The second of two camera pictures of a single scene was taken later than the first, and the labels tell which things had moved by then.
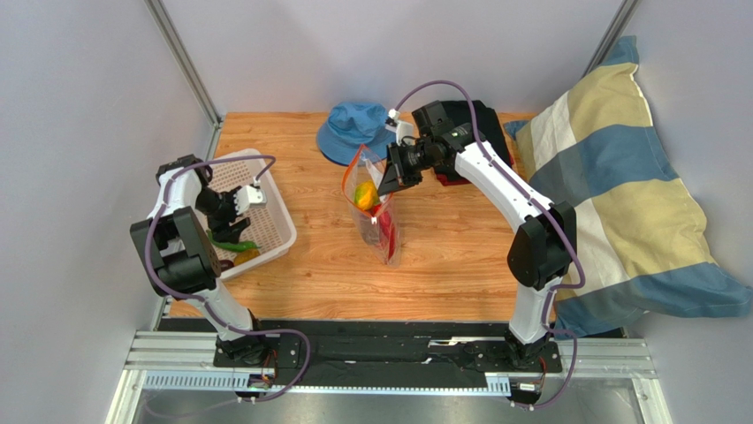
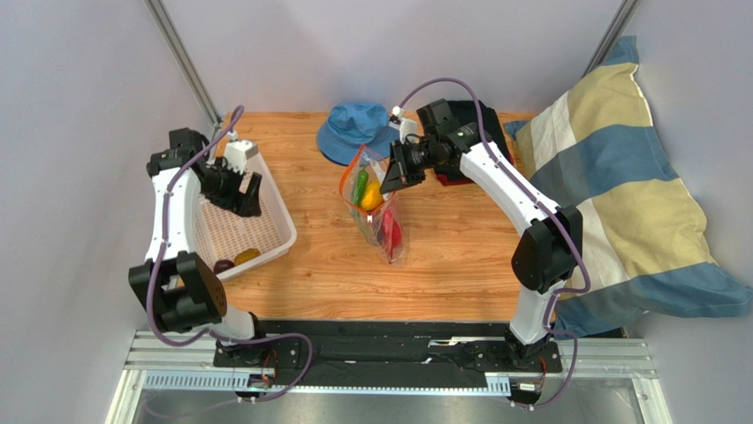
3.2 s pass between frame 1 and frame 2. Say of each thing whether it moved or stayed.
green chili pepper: moved
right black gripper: stayed
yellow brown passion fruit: stayed
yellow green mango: stayed
